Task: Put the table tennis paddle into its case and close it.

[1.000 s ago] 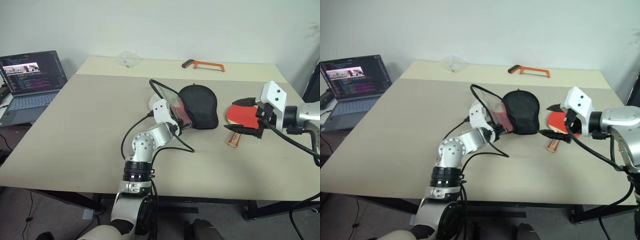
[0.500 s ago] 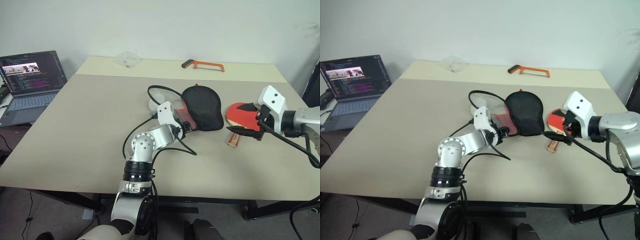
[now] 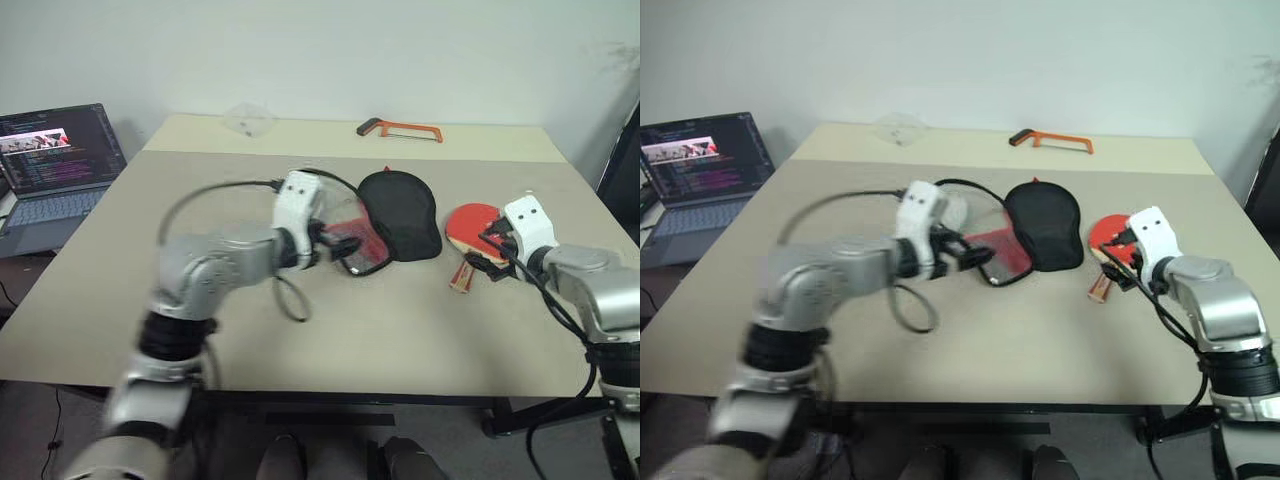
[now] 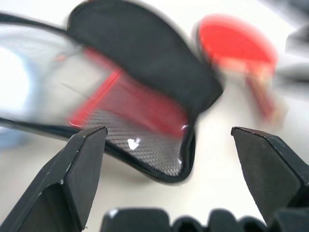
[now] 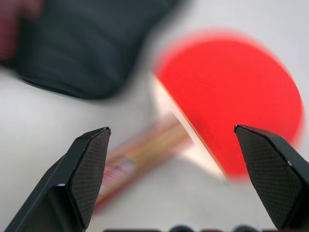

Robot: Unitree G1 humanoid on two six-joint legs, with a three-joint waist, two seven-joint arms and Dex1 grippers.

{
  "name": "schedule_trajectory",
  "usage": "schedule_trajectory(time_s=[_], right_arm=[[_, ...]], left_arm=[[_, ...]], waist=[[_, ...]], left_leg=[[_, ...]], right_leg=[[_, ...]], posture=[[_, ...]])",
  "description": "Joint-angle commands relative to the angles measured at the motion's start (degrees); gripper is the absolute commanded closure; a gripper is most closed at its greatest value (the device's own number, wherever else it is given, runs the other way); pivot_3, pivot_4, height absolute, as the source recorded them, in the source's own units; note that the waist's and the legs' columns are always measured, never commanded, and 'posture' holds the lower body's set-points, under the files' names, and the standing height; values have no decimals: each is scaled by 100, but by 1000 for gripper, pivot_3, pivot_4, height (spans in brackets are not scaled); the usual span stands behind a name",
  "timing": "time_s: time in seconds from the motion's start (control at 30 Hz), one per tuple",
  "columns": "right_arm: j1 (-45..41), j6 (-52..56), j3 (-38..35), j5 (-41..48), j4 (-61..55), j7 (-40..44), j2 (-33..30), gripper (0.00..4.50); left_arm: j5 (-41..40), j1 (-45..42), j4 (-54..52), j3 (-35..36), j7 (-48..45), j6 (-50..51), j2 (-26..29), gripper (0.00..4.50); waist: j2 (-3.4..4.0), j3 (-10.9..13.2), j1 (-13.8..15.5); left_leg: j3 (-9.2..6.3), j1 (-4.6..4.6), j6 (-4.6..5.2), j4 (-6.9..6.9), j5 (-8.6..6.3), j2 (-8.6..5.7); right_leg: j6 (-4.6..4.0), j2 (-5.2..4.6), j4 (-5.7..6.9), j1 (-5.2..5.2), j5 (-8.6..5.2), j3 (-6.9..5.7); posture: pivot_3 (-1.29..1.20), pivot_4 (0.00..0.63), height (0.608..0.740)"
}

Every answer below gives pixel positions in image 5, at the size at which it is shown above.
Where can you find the red table tennis paddle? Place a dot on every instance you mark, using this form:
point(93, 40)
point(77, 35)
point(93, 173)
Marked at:
point(224, 104)

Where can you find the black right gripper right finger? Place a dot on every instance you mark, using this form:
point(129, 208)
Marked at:
point(275, 174)

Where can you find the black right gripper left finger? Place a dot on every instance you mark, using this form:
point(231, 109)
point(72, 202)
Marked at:
point(79, 174)

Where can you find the black paddle case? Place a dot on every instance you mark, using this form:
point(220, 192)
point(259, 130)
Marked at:
point(79, 46)

